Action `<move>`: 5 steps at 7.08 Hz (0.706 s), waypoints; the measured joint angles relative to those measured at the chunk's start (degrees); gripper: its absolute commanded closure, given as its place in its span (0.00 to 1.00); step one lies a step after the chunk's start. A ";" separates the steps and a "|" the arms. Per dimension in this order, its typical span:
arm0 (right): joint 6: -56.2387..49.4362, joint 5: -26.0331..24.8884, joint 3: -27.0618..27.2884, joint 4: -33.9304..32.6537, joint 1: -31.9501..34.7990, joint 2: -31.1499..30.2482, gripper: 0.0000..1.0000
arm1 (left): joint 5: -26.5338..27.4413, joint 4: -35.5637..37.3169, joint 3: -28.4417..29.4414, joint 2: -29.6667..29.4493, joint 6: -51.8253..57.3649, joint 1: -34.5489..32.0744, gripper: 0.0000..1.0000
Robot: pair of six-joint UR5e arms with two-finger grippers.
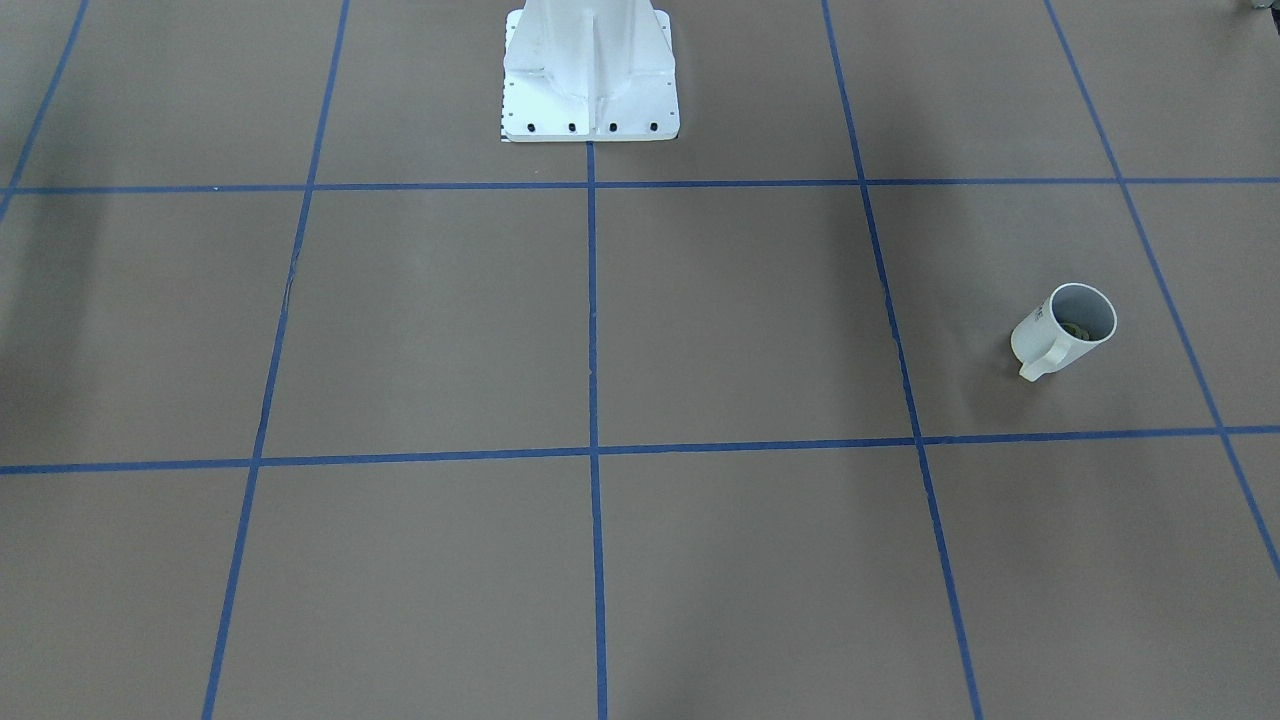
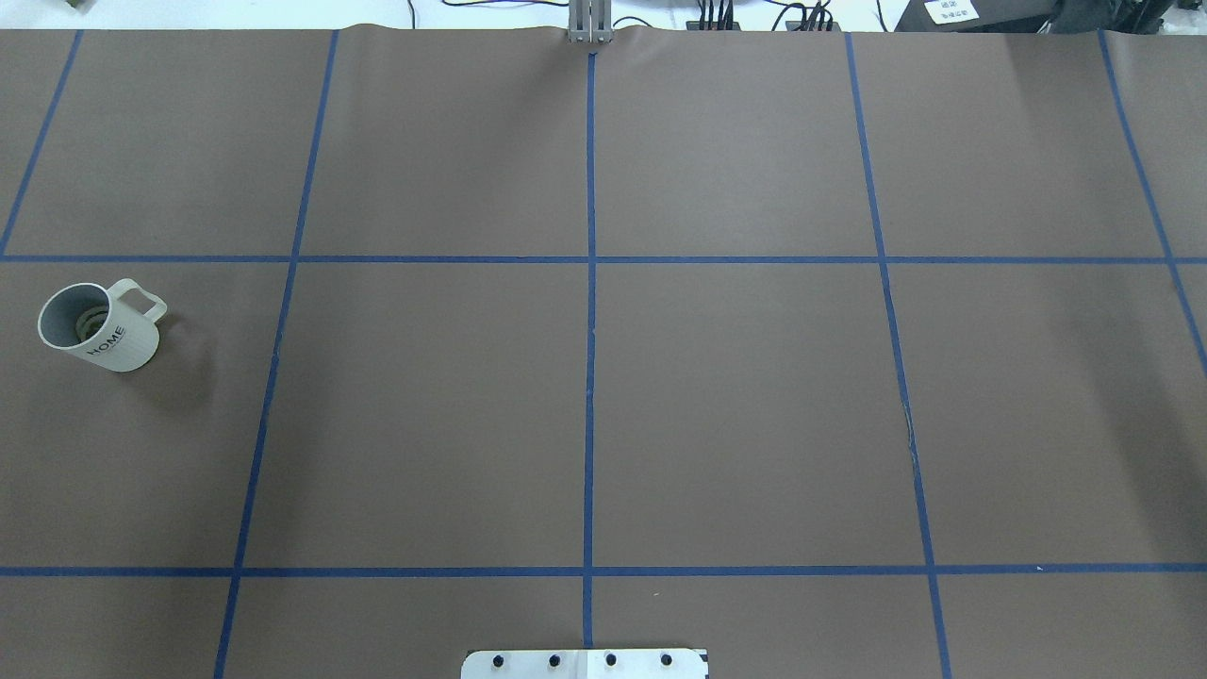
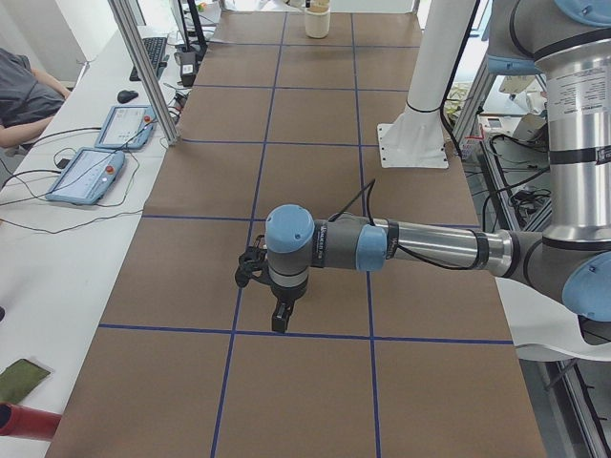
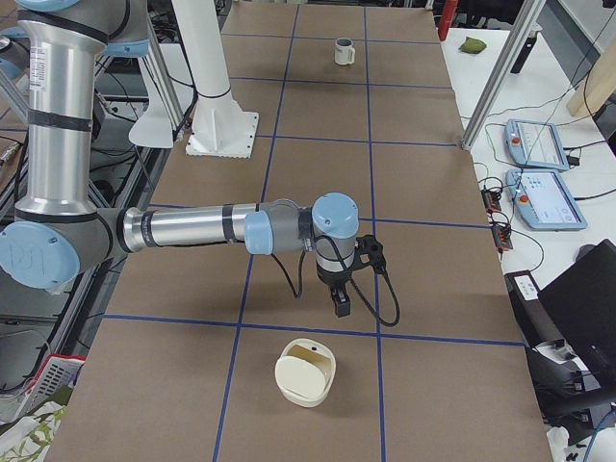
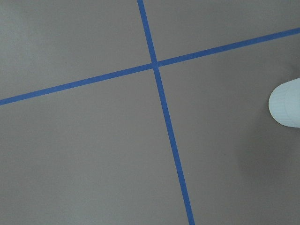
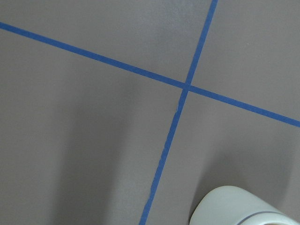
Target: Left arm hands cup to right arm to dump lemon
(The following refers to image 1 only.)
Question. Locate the white mug with handle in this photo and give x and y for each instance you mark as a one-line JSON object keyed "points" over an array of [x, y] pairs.
{"points": [[1040, 345]]}

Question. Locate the green lemon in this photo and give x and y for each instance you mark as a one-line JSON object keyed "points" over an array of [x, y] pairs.
{"points": [[1076, 331]]}

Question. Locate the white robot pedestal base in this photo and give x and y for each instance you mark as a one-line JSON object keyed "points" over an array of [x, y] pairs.
{"points": [[589, 71]]}

